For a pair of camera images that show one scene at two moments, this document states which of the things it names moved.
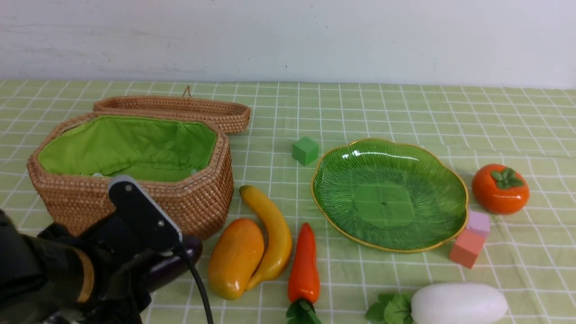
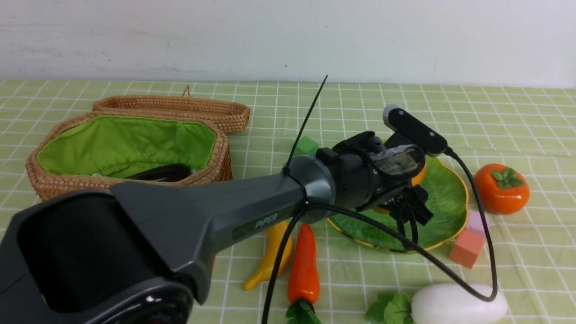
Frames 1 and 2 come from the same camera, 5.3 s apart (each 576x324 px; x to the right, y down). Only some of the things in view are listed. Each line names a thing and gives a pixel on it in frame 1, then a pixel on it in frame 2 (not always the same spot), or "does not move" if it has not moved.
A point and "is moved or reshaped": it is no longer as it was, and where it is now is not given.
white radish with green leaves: [455, 303] does not move
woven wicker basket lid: [229, 116] does not move
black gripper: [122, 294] -> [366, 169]
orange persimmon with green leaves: [499, 189] does not move
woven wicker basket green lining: [138, 148] does not move
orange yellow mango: [236, 253] -> [384, 210]
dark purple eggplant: [168, 269] is moved or reshaped
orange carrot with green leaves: [304, 287] does not move
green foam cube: [305, 150] does not move
